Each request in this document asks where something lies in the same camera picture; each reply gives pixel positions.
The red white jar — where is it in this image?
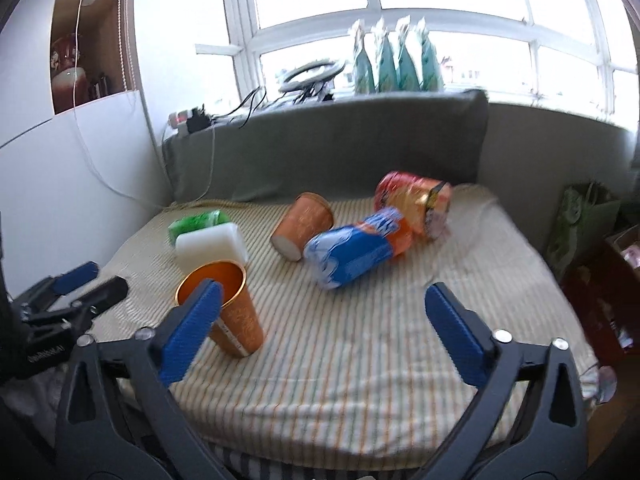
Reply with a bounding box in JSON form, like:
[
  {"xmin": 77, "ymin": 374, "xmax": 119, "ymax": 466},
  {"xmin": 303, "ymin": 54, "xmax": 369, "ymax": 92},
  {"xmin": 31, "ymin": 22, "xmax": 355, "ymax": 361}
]
[{"xmin": 53, "ymin": 67, "xmax": 90, "ymax": 112}]

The clear plastic wrap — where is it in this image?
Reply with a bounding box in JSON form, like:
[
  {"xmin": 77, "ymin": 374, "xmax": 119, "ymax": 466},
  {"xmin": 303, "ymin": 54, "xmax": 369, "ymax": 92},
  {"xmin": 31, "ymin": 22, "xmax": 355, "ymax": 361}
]
[{"xmin": 582, "ymin": 365, "xmax": 620, "ymax": 405}]

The white cable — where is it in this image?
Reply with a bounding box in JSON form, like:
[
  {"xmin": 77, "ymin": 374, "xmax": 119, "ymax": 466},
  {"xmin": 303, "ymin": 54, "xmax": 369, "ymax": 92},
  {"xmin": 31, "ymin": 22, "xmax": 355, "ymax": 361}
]
[{"xmin": 72, "ymin": 0, "xmax": 173, "ymax": 209}]

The white power strip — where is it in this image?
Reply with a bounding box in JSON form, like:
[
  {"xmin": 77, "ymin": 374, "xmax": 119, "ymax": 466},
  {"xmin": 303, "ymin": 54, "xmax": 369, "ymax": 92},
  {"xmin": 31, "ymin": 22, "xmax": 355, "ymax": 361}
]
[{"xmin": 167, "ymin": 108, "xmax": 215, "ymax": 137}]

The blue snack bag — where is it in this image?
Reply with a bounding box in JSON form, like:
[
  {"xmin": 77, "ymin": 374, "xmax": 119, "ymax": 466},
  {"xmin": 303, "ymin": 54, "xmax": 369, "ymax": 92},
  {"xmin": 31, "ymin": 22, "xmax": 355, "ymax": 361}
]
[{"xmin": 303, "ymin": 207, "xmax": 415, "ymax": 290}]

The green tissue packet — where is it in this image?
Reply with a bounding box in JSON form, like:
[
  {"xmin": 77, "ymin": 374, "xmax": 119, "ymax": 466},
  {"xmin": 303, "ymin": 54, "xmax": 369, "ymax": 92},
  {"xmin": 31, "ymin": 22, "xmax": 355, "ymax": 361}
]
[{"xmin": 168, "ymin": 209, "xmax": 232, "ymax": 243}]

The cardboard box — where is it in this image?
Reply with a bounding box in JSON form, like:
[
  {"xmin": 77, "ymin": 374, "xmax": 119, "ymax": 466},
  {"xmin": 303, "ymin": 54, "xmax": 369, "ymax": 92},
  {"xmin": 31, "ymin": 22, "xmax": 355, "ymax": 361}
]
[{"xmin": 602, "ymin": 224, "xmax": 640, "ymax": 311}]

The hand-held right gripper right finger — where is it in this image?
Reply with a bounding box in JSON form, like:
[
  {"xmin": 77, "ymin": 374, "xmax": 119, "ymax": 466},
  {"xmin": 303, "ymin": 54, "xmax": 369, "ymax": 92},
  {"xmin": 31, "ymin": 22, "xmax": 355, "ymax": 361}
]
[{"xmin": 415, "ymin": 282, "xmax": 589, "ymax": 480}]

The striped bed sheet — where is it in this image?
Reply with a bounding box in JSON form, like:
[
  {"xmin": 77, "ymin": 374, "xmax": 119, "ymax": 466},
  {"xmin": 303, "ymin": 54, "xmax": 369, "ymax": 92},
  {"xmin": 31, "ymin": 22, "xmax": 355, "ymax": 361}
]
[{"xmin": 10, "ymin": 183, "xmax": 601, "ymax": 467}]

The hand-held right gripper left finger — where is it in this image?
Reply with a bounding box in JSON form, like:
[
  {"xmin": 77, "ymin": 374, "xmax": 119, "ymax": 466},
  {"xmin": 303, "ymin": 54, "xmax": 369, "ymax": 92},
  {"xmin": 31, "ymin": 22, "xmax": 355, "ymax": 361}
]
[{"xmin": 55, "ymin": 280, "xmax": 236, "ymax": 480}]

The black plug adapter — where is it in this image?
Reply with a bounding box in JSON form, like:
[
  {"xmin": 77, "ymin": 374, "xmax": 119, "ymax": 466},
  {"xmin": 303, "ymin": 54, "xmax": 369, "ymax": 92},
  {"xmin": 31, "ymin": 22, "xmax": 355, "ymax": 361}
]
[{"xmin": 187, "ymin": 104, "xmax": 214, "ymax": 134}]

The white window frame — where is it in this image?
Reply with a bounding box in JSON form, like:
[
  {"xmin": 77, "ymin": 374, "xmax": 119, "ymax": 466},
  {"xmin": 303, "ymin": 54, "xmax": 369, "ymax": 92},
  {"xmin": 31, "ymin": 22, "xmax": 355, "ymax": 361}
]
[{"xmin": 195, "ymin": 0, "xmax": 640, "ymax": 128}]

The orange paper cup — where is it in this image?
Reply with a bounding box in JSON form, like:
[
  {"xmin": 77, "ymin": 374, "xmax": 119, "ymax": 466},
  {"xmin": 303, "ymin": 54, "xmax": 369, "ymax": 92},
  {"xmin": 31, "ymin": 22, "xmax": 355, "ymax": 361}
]
[
  {"xmin": 270, "ymin": 192, "xmax": 335, "ymax": 262},
  {"xmin": 174, "ymin": 260, "xmax": 265, "ymax": 359}
]

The red orange snack bag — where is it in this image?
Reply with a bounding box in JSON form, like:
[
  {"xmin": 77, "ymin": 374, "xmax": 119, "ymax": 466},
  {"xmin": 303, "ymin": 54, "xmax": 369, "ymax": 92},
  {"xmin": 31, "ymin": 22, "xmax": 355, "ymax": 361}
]
[{"xmin": 374, "ymin": 170, "xmax": 453, "ymax": 241}]

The green shopping bag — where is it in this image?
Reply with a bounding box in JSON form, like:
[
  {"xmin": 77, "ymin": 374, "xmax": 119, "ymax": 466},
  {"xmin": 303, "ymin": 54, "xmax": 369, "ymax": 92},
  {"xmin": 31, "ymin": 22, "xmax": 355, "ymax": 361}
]
[{"xmin": 546, "ymin": 181, "xmax": 622, "ymax": 273}]

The white sponge block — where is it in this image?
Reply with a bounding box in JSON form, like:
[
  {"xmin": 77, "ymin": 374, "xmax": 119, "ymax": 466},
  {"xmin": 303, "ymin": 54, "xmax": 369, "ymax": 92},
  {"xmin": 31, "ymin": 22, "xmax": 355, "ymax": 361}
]
[{"xmin": 174, "ymin": 223, "xmax": 249, "ymax": 273}]

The black cable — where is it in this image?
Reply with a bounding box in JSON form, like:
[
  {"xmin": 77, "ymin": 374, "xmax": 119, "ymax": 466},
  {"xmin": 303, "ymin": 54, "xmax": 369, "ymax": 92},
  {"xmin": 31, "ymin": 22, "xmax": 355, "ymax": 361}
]
[{"xmin": 214, "ymin": 86, "xmax": 282, "ymax": 130}]

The ring light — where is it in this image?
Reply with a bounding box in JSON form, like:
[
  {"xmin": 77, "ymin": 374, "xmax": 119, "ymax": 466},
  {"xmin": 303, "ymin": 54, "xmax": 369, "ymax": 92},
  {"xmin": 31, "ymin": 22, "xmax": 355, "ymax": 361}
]
[{"xmin": 277, "ymin": 58, "xmax": 347, "ymax": 96}]

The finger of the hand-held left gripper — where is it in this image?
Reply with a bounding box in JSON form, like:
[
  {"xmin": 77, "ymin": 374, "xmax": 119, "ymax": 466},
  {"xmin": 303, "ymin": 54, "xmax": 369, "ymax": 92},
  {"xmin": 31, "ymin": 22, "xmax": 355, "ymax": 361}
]
[
  {"xmin": 22, "ymin": 276, "xmax": 129, "ymax": 332},
  {"xmin": 10, "ymin": 261, "xmax": 101, "ymax": 308}
]

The wooden wall shelf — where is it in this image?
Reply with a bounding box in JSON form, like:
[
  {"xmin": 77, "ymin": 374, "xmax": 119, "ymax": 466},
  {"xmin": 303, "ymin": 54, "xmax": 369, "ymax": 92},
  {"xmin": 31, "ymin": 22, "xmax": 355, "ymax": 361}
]
[{"xmin": 49, "ymin": 0, "xmax": 139, "ymax": 115}]

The red vase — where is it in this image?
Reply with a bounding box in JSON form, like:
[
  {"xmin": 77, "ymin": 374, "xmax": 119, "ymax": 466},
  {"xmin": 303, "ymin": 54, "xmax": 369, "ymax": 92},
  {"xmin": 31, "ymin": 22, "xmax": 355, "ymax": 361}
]
[{"xmin": 50, "ymin": 34, "xmax": 82, "ymax": 72}]

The grey backrest cushion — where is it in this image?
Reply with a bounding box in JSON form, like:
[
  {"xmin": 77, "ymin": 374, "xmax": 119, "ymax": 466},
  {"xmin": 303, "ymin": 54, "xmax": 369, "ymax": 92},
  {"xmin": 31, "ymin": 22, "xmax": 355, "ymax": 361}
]
[{"xmin": 161, "ymin": 88, "xmax": 490, "ymax": 207}]

